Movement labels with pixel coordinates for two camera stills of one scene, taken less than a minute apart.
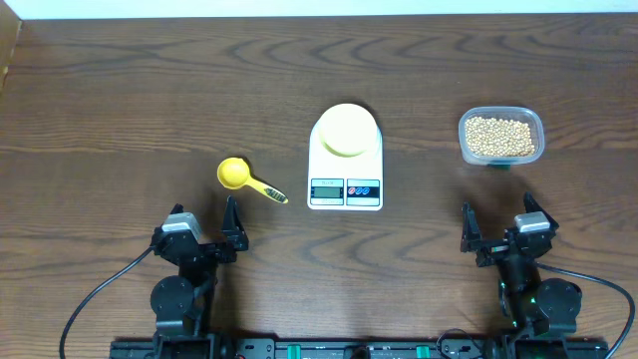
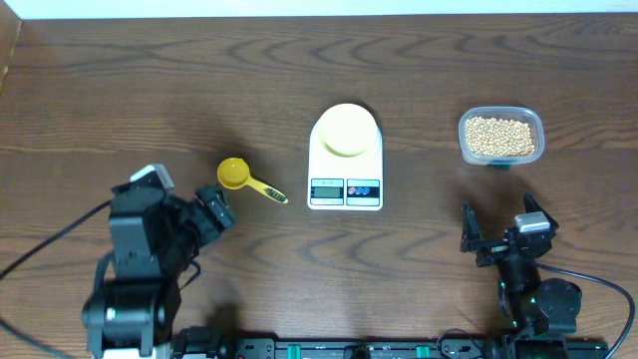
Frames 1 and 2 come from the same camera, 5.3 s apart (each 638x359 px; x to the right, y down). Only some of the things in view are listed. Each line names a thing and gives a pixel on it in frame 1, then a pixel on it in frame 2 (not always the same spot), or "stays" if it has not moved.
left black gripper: [232, 229] to [220, 209]
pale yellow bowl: [347, 130] stays
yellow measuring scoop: [234, 174] stays
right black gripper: [492, 250] stays
